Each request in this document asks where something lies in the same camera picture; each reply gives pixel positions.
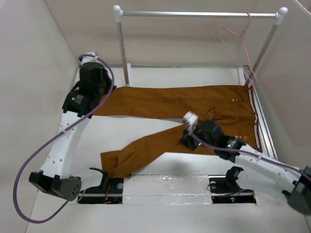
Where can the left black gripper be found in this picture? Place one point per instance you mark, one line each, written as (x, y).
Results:
(106, 75)

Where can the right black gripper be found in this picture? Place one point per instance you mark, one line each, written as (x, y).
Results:
(185, 141)

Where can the brown trousers with striped trim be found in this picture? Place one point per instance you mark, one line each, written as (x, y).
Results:
(230, 106)

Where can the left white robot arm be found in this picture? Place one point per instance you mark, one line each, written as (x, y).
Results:
(54, 176)

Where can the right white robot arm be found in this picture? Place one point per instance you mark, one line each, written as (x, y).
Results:
(252, 169)

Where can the white and silver clothes rack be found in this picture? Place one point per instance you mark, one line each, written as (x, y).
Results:
(278, 17)

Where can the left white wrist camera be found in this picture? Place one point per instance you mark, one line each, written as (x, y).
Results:
(88, 57)

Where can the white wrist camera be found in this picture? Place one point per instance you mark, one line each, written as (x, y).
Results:
(190, 120)
(88, 57)

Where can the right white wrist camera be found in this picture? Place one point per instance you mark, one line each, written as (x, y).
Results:
(190, 120)

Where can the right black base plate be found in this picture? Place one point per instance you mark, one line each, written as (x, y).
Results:
(225, 190)

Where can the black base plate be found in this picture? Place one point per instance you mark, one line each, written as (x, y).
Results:
(225, 190)
(102, 189)

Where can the aluminium rail right side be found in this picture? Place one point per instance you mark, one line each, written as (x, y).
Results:
(264, 141)

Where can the pink wire hanger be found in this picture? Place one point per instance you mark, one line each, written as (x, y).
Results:
(241, 37)

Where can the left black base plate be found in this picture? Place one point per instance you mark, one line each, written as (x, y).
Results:
(102, 189)

